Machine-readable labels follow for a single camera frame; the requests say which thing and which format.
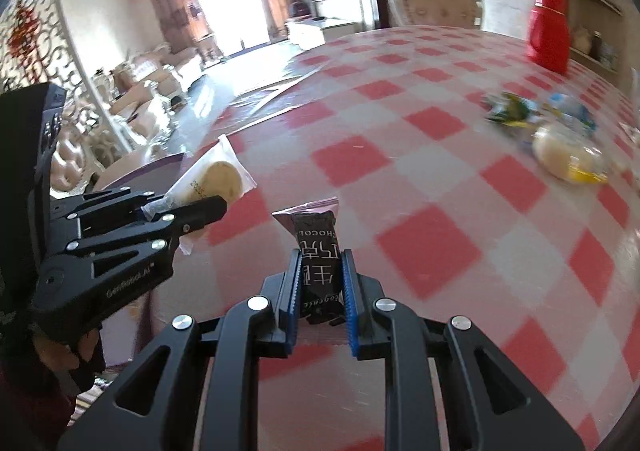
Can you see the dark chocolate snack packet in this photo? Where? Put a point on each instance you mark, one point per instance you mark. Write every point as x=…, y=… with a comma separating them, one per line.
x=317, y=241

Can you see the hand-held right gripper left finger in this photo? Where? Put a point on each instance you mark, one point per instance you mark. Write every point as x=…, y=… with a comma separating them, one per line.
x=292, y=321

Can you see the corner wall shelf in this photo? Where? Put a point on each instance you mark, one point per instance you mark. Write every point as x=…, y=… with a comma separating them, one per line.
x=595, y=21

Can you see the purple chair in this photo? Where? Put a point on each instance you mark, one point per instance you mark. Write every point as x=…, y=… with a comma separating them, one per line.
x=145, y=171

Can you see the dark round object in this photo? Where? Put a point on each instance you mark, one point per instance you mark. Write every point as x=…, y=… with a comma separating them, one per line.
x=300, y=10

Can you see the blue white snack packet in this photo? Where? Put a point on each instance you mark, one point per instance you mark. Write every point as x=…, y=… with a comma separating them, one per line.
x=570, y=108

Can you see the beige armchair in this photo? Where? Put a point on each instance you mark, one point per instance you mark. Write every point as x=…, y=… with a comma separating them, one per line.
x=75, y=161

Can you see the patterned floor rug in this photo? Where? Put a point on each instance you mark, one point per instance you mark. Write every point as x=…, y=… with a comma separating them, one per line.
x=95, y=391

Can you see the red thermos jug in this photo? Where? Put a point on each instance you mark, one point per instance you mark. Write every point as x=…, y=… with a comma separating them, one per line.
x=547, y=36

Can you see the beige sofa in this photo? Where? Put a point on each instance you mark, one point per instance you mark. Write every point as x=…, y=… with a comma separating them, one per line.
x=150, y=86

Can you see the white lattice room divider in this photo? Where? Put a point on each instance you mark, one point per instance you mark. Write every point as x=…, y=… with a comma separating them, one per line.
x=35, y=31

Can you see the red checkered tablecloth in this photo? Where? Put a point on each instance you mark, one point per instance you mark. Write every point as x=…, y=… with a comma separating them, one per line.
x=425, y=171

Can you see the white yellow snack packet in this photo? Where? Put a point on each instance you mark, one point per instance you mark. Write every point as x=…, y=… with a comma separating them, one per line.
x=565, y=156

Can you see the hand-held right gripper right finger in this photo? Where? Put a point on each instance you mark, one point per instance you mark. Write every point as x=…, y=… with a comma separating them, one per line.
x=351, y=326

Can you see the dark green snack packet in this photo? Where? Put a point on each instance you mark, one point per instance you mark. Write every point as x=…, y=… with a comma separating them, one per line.
x=507, y=108

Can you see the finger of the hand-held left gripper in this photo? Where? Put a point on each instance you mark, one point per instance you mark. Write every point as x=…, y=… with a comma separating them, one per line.
x=195, y=217
x=115, y=198

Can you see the person's left hand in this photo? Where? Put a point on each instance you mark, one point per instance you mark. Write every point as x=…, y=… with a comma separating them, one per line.
x=70, y=348

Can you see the round pastry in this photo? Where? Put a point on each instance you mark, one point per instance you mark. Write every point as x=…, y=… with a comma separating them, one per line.
x=220, y=178

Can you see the white television cabinet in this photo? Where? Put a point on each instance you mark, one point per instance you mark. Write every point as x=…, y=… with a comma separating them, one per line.
x=325, y=31

